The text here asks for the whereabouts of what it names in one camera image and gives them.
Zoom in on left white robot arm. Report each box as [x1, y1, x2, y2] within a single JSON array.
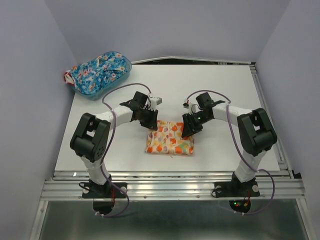
[[70, 91, 162, 197]]

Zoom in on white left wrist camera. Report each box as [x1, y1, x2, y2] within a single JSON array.
[[148, 96, 163, 111]]

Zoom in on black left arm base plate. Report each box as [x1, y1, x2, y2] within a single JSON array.
[[78, 181, 126, 199]]

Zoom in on red and white floral skirt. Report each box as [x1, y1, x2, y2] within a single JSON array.
[[64, 70, 75, 87]]

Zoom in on orange tulip print skirt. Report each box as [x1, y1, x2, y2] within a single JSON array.
[[145, 120, 194, 156]]

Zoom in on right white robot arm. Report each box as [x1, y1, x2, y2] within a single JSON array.
[[182, 90, 278, 195]]

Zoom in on translucent blue plastic bin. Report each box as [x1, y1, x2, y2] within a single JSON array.
[[71, 51, 133, 101]]

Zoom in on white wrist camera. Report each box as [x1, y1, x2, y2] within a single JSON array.
[[183, 99, 198, 114], [148, 96, 163, 111]]

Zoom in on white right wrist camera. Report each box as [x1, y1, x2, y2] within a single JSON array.
[[183, 99, 198, 114]]

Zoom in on aluminium rail frame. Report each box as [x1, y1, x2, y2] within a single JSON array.
[[27, 56, 313, 240]]

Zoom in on blue floral print skirt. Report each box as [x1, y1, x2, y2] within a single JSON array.
[[67, 51, 128, 95]]

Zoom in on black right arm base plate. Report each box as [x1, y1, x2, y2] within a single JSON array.
[[211, 181, 260, 198]]

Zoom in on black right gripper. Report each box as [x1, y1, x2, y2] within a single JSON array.
[[180, 111, 212, 138]]

